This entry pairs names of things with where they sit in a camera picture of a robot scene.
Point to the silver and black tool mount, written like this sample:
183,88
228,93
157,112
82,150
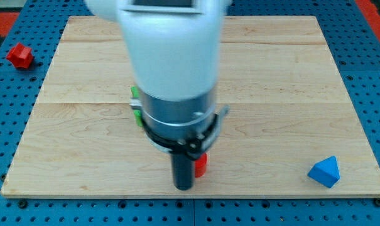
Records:
188,126

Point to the blue triangle block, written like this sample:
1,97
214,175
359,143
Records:
325,172

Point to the green block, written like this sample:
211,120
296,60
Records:
136,105

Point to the wooden board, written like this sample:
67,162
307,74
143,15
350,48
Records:
289,109

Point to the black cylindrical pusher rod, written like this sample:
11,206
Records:
183,171

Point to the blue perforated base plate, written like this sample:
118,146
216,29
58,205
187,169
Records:
39,25

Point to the red cylinder block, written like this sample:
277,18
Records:
201,165

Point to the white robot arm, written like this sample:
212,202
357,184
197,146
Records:
173,47

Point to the red star block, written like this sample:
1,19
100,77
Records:
20,56

